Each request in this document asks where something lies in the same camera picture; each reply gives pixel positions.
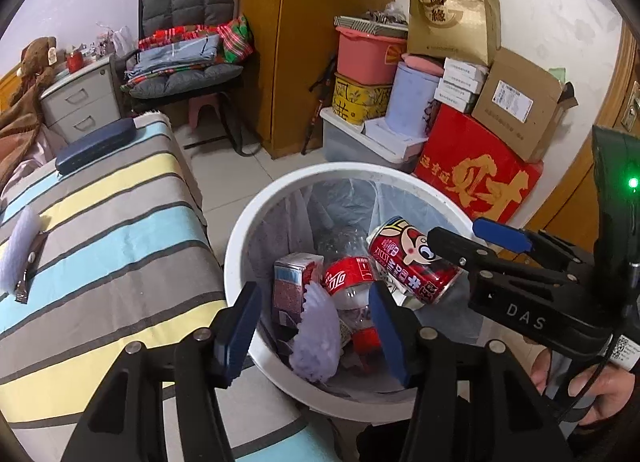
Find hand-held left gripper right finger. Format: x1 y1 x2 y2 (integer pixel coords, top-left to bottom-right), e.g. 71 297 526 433
367 281 576 462

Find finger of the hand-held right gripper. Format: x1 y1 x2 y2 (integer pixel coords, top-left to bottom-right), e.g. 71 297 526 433
472 217 583 273
427 227 498 272

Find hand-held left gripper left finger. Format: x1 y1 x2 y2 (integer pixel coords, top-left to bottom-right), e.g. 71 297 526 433
60 281 263 462

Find red cartoon drink can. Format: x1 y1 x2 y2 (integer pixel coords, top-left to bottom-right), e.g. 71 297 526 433
367 216 466 305

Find pink milk carton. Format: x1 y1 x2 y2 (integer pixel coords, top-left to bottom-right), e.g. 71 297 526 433
272 252 325 328

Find purple fluffy item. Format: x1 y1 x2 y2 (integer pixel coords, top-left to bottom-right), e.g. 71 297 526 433
0 205 42 293
290 278 343 384

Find clear plastic bottle red label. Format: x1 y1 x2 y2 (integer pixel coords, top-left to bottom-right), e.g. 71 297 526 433
314 226 401 358

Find white round trash bin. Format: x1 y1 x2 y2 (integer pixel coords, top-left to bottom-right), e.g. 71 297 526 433
223 161 501 417

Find person's right hand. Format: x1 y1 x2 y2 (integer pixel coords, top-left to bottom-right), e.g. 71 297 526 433
531 349 640 426

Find wooden door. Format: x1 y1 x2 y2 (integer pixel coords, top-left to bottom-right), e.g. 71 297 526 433
525 22 640 263

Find red gift box gold print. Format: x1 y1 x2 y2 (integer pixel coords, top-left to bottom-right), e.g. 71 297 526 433
412 105 545 225

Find clear plastic bin liner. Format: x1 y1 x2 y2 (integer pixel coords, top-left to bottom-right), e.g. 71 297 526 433
245 177 481 393

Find brown cardboard box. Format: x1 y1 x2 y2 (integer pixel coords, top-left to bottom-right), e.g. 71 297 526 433
471 47 578 163

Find flat white box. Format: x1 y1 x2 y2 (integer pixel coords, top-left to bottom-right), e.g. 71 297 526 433
437 82 481 102
435 92 476 114
440 70 486 90
445 57 490 78

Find clear plastic storage box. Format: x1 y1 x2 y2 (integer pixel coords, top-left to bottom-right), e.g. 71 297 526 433
320 106 426 174

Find striped bed sheet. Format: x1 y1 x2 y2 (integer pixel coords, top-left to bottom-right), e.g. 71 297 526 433
0 112 331 462

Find lilac cylindrical container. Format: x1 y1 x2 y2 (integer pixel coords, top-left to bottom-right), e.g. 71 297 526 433
385 62 443 135

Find yellow patterned tin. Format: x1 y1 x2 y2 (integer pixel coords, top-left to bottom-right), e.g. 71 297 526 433
332 72 393 125

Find metal door lock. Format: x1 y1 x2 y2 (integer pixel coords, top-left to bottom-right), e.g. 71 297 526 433
620 82 640 130

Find pink lid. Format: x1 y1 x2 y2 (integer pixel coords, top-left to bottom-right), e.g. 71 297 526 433
400 53 446 77

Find black red pole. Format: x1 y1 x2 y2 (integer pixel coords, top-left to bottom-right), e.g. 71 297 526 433
300 55 338 155

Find pink plastic bucket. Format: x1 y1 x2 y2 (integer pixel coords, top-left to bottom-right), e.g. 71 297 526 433
335 26 408 87

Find gold paper gift bag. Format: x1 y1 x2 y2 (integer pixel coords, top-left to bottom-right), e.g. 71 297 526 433
407 0 502 68

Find pink plastic stool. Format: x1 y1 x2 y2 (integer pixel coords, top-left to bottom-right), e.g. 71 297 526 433
187 95 226 130

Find dark blue glasses case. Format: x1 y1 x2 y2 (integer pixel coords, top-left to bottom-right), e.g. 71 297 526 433
55 118 135 175

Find purple fluffy item on bed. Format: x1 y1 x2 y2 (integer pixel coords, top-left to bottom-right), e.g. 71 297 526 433
0 205 42 293

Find patterned flat box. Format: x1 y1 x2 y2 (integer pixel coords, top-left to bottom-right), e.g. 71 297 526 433
334 12 411 36

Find wooden wardrobe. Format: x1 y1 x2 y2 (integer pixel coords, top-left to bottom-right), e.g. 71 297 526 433
221 0 408 159

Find grey drawer nightstand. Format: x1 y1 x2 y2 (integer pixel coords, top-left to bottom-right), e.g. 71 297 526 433
40 55 126 143

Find folded plaid clothes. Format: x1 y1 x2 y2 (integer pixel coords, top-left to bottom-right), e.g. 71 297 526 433
122 15 256 93

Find brown blanket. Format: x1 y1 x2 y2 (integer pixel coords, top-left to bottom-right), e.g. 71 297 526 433
0 67 51 183

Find white plastic bag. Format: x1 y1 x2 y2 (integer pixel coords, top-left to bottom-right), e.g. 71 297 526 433
97 22 136 60

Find grey padded chair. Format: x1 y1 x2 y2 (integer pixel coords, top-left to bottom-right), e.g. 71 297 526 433
120 0 261 153

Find wooden headboard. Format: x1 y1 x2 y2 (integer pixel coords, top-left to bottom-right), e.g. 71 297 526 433
0 62 26 108

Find brown teddy bear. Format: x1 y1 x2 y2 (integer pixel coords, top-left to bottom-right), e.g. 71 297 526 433
15 36 60 93

